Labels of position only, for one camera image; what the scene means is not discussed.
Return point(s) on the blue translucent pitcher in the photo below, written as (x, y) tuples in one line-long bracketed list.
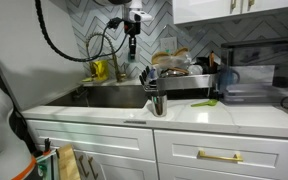
[(225, 80)]

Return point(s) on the gold spring kitchen faucet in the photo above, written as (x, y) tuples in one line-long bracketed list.
[(117, 70)]

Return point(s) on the white teal equipment frame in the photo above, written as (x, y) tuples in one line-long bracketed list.
[(49, 166)]

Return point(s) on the orange utensil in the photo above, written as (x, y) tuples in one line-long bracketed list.
[(211, 58)]

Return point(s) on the black countertop appliance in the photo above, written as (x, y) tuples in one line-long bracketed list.
[(267, 55)]

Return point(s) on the brown wooden bowl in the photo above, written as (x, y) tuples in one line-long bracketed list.
[(175, 70)]

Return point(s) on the round wooden board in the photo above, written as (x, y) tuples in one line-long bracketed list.
[(159, 56)]

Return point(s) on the stainless steel cup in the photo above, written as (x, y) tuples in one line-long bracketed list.
[(159, 106)]

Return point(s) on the grey stacked trays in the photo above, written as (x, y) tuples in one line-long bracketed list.
[(257, 95)]

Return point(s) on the light wooden board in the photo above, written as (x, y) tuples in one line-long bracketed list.
[(67, 165)]

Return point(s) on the white wall outlet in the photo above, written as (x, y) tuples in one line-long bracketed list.
[(168, 45)]

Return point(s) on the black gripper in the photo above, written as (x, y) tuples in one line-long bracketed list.
[(132, 28)]

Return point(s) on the white upper cabinet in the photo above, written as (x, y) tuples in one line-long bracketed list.
[(204, 10)]

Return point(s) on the white bowl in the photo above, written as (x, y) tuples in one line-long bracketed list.
[(195, 70)]

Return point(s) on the white base cabinet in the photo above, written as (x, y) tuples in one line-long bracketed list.
[(155, 156)]

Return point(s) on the black steel drying rack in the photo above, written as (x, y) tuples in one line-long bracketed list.
[(184, 81)]

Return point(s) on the yellow sponge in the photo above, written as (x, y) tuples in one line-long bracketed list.
[(87, 80)]

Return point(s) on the clear plastic tub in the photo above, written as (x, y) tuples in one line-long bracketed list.
[(175, 61)]

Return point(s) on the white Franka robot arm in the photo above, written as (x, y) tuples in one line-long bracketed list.
[(0, 140)]

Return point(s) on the lime green plastic spoon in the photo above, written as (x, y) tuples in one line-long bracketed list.
[(207, 103)]

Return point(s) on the black utensil holder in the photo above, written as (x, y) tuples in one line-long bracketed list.
[(204, 65)]

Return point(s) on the stainless steel sink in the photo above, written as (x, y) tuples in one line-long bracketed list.
[(110, 98)]

